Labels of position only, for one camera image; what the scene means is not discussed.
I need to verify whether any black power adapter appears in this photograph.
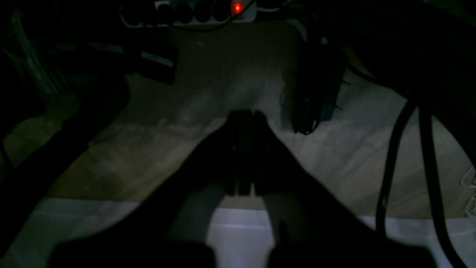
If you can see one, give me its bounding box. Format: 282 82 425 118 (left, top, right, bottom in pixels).
290 36 347 135

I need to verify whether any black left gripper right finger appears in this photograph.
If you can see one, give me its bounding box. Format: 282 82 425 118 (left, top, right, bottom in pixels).
255 111 437 268

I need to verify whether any white power strip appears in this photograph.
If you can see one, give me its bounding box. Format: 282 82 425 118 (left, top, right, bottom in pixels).
120 0 258 30

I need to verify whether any black cable pair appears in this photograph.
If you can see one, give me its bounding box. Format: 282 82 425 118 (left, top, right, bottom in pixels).
376 98 467 268

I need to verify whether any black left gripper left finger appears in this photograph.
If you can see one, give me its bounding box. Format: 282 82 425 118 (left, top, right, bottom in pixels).
52 110 253 268

